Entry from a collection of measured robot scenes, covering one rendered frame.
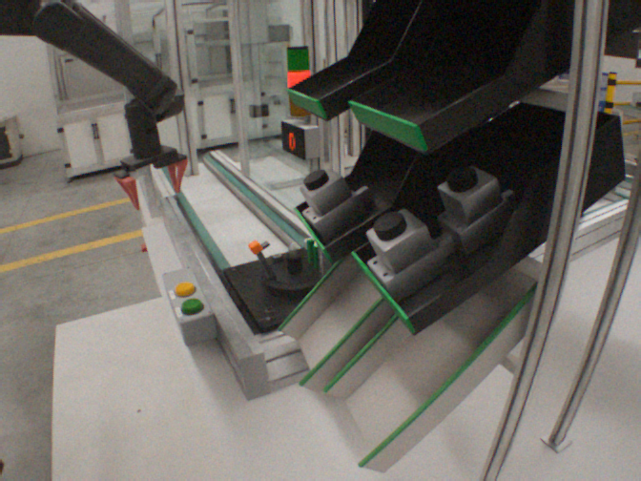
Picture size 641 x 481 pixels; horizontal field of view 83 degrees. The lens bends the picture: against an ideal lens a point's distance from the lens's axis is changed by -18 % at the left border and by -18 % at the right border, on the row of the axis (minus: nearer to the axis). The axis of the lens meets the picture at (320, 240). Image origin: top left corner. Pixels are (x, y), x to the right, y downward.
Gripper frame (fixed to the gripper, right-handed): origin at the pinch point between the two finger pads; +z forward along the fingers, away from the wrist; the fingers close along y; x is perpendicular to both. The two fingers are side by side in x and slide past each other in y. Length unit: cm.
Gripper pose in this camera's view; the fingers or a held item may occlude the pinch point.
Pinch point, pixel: (156, 197)
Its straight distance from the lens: 91.2
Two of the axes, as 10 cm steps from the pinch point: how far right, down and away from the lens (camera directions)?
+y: 6.8, -3.9, 6.2
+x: -7.3, -2.9, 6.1
